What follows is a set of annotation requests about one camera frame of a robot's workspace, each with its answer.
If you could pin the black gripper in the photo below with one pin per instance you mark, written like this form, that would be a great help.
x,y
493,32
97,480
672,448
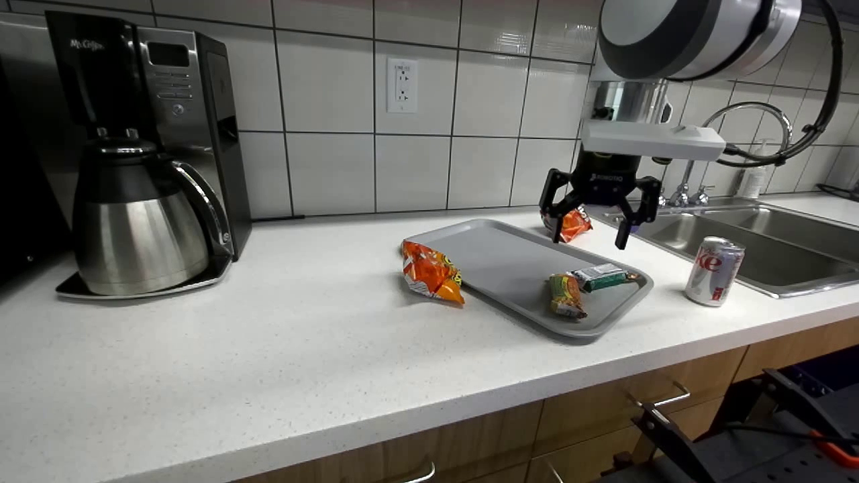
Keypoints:
x,y
607,178

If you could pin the green candy bar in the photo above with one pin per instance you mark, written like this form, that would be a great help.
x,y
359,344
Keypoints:
x,y
607,279

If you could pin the orange candy bar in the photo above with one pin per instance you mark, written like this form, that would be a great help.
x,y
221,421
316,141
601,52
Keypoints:
x,y
568,295

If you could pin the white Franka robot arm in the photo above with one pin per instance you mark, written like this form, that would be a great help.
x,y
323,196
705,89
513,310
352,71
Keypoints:
x,y
700,36

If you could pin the gray plastic tray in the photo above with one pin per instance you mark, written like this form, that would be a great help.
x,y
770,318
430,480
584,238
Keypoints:
x,y
511,263

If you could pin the silver red soda can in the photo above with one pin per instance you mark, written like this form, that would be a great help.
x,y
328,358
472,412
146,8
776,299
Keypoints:
x,y
712,272

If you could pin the clear dish soap bottle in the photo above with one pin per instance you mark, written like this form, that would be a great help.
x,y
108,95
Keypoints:
x,y
754,183

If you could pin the crumpled orange snack bag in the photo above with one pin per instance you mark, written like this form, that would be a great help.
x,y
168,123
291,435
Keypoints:
x,y
430,272

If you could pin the chrome sink faucet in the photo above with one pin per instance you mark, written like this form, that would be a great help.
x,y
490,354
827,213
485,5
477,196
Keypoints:
x,y
776,110

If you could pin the stainless steel sink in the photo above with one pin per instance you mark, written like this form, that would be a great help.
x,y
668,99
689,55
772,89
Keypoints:
x,y
795,255

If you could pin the wooden base cabinet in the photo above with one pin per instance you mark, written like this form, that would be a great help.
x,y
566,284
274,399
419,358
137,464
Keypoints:
x,y
582,419

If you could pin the small dark countertop item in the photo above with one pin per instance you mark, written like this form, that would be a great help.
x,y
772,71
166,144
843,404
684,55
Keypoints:
x,y
841,191

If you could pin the black cart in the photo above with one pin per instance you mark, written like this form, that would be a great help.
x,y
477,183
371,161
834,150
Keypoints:
x,y
762,447

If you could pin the black coffee maker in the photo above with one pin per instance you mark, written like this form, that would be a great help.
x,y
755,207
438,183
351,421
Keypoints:
x,y
184,81

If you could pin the stainless steel carafe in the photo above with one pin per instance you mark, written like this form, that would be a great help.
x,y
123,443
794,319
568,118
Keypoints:
x,y
136,231

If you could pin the large black appliance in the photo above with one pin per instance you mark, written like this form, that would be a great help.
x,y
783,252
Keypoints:
x,y
23,196

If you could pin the white wall outlet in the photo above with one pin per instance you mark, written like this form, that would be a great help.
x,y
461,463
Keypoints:
x,y
403,87

